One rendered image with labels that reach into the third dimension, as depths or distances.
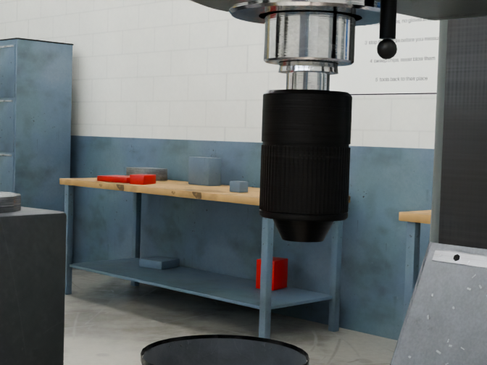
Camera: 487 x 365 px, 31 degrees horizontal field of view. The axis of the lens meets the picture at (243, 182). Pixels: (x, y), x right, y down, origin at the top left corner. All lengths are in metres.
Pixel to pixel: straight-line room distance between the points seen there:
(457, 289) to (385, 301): 4.85
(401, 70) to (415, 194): 0.77
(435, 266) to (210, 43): 5.98
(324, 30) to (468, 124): 0.41
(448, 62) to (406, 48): 4.73
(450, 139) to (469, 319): 0.17
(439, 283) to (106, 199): 6.94
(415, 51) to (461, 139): 4.70
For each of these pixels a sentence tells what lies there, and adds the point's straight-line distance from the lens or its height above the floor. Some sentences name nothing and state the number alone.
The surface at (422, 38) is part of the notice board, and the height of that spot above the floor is 1.87.
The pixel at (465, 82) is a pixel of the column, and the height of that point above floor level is 1.30.
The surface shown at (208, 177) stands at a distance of 6.23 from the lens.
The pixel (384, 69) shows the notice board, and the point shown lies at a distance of 5.66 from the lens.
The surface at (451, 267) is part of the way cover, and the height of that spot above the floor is 1.13.
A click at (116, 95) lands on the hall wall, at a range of 7.64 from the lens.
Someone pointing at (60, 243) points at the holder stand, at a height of 1.15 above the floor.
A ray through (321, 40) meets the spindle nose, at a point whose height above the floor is 1.29.
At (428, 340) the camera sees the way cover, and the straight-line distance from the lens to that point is 0.83.
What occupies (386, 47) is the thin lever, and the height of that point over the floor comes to 1.29.
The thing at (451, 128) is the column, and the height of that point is 1.25.
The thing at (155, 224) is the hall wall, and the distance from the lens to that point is 7.20.
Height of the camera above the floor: 1.24
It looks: 3 degrees down
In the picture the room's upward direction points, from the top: 2 degrees clockwise
